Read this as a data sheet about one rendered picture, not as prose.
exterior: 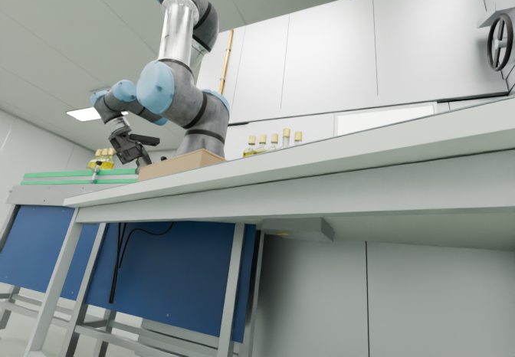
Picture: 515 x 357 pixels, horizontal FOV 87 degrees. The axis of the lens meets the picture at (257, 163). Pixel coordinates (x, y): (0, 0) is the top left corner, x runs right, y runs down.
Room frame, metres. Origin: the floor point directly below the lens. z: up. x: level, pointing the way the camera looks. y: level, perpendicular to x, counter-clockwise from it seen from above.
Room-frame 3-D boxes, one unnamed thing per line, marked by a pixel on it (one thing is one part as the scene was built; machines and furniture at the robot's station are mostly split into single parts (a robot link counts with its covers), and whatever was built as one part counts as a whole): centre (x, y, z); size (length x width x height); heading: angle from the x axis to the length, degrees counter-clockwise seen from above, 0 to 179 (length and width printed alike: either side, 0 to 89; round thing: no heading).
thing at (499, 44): (0.79, -0.90, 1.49); 0.21 x 0.05 x 0.21; 155
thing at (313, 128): (1.18, -0.34, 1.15); 0.90 x 0.03 x 0.34; 65
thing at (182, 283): (1.45, 0.66, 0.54); 1.59 x 0.18 x 0.43; 65
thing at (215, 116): (0.71, 0.16, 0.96); 0.13 x 0.12 x 0.14; 139
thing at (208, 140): (0.72, 0.16, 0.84); 0.15 x 0.15 x 0.10
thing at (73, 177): (1.39, 0.72, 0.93); 1.75 x 0.01 x 0.08; 65
